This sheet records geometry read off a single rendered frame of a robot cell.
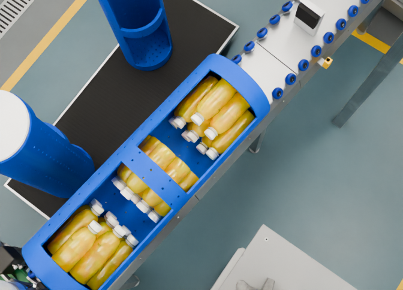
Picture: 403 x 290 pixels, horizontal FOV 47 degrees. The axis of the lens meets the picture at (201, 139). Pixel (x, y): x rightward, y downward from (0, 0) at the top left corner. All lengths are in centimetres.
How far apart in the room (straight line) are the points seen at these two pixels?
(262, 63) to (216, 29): 97
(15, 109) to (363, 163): 185
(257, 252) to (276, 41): 83
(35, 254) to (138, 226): 37
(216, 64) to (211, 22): 130
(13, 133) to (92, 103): 98
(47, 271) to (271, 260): 68
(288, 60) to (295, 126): 94
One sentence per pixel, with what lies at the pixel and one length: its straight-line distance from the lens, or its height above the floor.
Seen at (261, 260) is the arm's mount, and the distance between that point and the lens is 154.
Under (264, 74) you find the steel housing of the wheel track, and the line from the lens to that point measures 183.
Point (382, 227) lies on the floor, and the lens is 275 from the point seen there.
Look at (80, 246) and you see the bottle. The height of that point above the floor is 119.
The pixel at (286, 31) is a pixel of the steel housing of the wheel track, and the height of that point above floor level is 93.
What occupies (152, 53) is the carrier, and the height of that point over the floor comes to 16.
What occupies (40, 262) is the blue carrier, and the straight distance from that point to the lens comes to 147.
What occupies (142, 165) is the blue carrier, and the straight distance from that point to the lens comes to 142.
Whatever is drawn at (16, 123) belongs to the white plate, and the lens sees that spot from 180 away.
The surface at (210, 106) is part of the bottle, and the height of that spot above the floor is 119.
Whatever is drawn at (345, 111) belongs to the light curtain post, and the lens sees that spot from 257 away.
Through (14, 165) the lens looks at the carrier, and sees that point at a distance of 185.
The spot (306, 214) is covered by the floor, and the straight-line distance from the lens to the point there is 266.
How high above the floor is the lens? 261
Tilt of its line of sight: 75 degrees down
